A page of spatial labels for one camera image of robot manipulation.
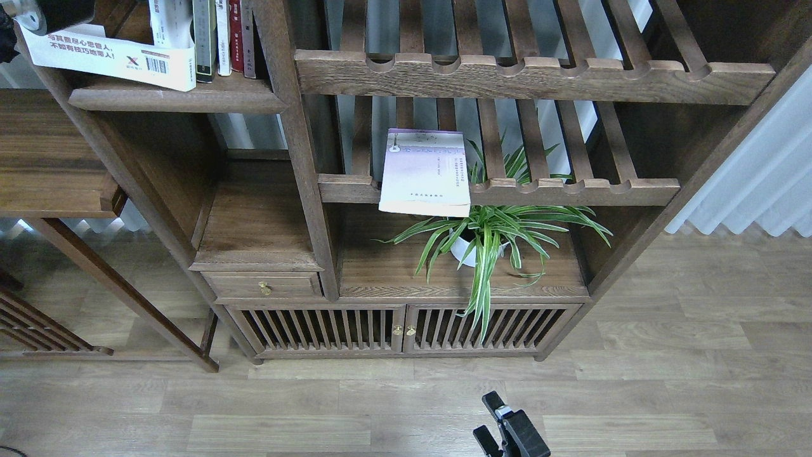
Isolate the white upright book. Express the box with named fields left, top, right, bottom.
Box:
left=214, top=0, right=232, bottom=76

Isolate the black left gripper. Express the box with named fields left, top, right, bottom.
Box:
left=37, top=1, right=95, bottom=31

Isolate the grey upright book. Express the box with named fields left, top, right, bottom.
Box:
left=241, top=0, right=258, bottom=80

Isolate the dark wooden bookshelf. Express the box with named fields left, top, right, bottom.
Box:
left=33, top=1, right=810, bottom=362

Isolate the brass drawer knob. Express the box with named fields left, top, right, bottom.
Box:
left=258, top=281, right=273, bottom=296

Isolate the pale purple book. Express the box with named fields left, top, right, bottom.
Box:
left=378, top=128, right=470, bottom=218

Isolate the wooden side table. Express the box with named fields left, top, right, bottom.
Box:
left=2, top=89, right=219, bottom=373

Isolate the green spider plant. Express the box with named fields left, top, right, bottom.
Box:
left=390, top=160, right=611, bottom=333

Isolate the white plant pot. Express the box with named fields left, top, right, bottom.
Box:
left=450, top=228, right=509, bottom=267

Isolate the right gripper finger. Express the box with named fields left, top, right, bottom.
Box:
left=482, top=391, right=551, bottom=456
left=473, top=425, right=502, bottom=457

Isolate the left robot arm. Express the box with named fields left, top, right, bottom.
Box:
left=1, top=1, right=95, bottom=63

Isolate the yellow and grey book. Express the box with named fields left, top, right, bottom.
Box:
left=192, top=0, right=217, bottom=83

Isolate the large white book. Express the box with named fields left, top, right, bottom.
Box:
left=20, top=1, right=195, bottom=91

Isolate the white curtain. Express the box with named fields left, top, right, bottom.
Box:
left=666, top=70, right=811, bottom=237

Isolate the red upright book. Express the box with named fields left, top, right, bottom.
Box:
left=228, top=0, right=244, bottom=73

